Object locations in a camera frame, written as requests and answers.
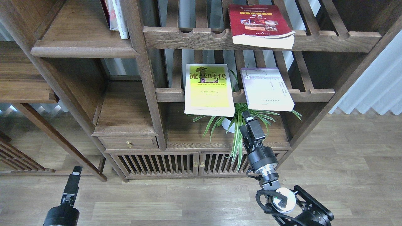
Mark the white pleated curtain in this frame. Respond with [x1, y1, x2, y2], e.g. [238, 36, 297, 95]
[329, 32, 402, 115]

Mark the yellow green book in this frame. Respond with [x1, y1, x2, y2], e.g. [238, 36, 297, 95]
[185, 63, 235, 117]

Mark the red paperback book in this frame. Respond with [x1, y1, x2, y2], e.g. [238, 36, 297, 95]
[228, 4, 295, 50]

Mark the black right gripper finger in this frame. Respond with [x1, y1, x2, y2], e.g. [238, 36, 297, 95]
[242, 111, 265, 142]
[239, 125, 253, 154]

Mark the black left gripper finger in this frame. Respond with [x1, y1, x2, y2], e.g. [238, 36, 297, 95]
[62, 166, 82, 197]

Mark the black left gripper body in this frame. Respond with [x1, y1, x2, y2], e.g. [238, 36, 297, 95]
[43, 195, 79, 226]

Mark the green spider plant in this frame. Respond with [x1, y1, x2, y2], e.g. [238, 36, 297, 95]
[193, 88, 302, 169]

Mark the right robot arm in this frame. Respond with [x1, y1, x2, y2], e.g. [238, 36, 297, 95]
[240, 111, 334, 226]

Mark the upright dark red book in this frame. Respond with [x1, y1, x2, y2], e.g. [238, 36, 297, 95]
[100, 0, 110, 29]

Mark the upright white book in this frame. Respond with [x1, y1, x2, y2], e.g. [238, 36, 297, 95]
[108, 0, 129, 40]

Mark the wooden side furniture left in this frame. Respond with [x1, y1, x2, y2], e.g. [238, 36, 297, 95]
[0, 40, 107, 181]

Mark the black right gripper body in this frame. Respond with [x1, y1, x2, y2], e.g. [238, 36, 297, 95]
[245, 138, 278, 173]

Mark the brass drawer knob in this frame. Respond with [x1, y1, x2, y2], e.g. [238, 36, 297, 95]
[126, 141, 133, 148]

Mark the white plant pot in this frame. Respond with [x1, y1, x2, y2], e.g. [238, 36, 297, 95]
[221, 117, 245, 134]

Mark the white lavender book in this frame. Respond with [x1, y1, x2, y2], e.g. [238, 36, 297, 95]
[240, 68, 294, 111]

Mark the dark wooden bookshelf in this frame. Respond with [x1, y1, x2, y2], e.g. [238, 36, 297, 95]
[1, 0, 401, 181]

